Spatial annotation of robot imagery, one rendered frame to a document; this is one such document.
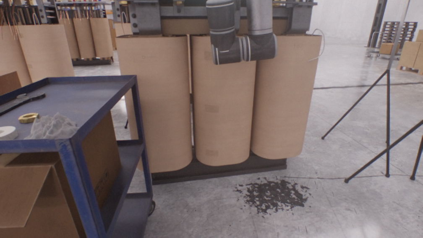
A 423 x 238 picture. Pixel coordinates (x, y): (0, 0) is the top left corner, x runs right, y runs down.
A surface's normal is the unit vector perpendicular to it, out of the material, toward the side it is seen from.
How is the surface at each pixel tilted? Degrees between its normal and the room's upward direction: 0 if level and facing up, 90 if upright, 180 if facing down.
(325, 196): 0
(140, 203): 0
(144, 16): 90
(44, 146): 90
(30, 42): 90
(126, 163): 0
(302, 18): 90
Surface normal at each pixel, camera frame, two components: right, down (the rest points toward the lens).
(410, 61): -0.98, 0.07
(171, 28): 0.17, 0.37
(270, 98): -0.45, 0.33
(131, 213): 0.00, -0.93
